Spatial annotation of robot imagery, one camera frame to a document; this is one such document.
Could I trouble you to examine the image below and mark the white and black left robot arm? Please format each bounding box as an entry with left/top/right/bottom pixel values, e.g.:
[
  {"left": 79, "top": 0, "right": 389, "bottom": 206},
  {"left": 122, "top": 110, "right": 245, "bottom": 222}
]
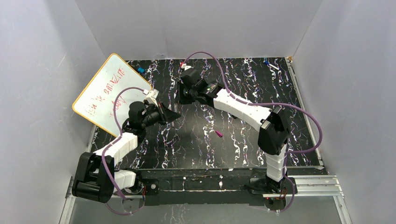
[{"left": 71, "top": 101, "right": 181, "bottom": 203}]

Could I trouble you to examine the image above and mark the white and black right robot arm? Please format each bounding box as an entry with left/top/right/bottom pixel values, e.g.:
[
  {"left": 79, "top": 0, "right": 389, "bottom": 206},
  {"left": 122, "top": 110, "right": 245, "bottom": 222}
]
[{"left": 177, "top": 66, "right": 290, "bottom": 194}]

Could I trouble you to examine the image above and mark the magenta pen cap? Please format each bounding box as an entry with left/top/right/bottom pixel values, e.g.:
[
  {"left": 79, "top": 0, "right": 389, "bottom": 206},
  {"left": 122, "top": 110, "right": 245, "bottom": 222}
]
[{"left": 215, "top": 130, "right": 223, "bottom": 138}]

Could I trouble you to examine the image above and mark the blue marker cap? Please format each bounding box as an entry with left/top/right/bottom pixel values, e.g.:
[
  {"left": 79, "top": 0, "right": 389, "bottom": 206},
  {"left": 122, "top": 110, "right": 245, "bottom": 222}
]
[{"left": 137, "top": 68, "right": 145, "bottom": 74}]

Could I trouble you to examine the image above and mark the yellow framed whiteboard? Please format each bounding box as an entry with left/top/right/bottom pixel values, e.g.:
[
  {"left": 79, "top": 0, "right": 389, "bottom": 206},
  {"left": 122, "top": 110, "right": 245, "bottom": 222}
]
[{"left": 72, "top": 53, "right": 152, "bottom": 137}]

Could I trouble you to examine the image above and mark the white blue marker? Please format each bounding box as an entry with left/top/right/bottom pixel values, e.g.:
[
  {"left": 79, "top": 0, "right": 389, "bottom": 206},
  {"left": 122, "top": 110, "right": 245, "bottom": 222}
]
[{"left": 264, "top": 61, "right": 279, "bottom": 70}]

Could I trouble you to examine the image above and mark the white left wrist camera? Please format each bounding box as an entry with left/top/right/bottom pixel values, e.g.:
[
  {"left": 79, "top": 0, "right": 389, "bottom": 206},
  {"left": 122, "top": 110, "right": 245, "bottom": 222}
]
[{"left": 143, "top": 89, "right": 159, "bottom": 107}]

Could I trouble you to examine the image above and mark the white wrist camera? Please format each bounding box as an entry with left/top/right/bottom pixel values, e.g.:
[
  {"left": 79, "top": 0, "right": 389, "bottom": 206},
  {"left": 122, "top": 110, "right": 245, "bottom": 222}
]
[
  {"left": 180, "top": 62, "right": 192, "bottom": 70},
  {"left": 143, "top": 89, "right": 159, "bottom": 107}
]

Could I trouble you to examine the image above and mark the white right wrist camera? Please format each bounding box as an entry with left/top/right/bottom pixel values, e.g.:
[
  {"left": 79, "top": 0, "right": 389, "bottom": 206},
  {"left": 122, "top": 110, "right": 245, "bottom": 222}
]
[{"left": 180, "top": 62, "right": 192, "bottom": 70}]

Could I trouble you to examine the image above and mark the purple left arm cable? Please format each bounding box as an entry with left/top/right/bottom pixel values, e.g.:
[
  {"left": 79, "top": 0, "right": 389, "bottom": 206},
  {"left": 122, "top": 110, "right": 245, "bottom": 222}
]
[{"left": 101, "top": 87, "right": 148, "bottom": 216}]

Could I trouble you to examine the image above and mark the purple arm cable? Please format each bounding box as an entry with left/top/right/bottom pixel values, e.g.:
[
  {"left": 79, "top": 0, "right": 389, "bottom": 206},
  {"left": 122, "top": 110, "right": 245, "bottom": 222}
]
[
  {"left": 101, "top": 87, "right": 148, "bottom": 216},
  {"left": 182, "top": 51, "right": 324, "bottom": 213}
]

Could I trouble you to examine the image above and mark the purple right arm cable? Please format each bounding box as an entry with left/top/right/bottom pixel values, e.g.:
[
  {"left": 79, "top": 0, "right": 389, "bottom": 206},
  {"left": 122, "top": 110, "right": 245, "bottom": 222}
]
[{"left": 182, "top": 51, "right": 324, "bottom": 213}]

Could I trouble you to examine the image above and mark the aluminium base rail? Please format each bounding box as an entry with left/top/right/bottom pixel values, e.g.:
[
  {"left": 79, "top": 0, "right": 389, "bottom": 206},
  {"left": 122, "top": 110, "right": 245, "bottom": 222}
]
[{"left": 65, "top": 175, "right": 345, "bottom": 198}]

